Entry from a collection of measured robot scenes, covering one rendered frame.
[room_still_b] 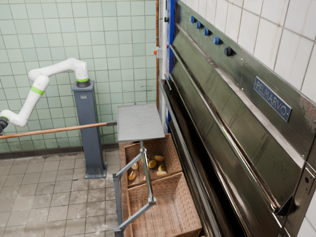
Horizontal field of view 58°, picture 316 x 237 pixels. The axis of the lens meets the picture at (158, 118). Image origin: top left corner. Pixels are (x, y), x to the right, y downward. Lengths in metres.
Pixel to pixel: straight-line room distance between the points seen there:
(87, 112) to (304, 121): 2.53
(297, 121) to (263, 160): 0.24
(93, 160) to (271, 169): 2.69
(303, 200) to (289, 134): 0.20
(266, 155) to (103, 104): 2.83
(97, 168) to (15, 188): 0.98
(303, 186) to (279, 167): 0.14
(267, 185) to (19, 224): 2.78
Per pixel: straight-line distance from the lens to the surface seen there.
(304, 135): 0.92
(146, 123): 2.37
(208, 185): 1.51
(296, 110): 0.95
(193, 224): 2.15
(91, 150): 3.43
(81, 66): 2.96
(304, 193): 0.95
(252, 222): 1.29
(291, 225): 1.05
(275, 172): 1.07
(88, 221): 3.23
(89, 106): 3.11
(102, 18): 3.33
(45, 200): 3.57
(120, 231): 1.90
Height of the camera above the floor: 2.46
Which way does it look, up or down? 32 degrees down
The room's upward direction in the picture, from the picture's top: straight up
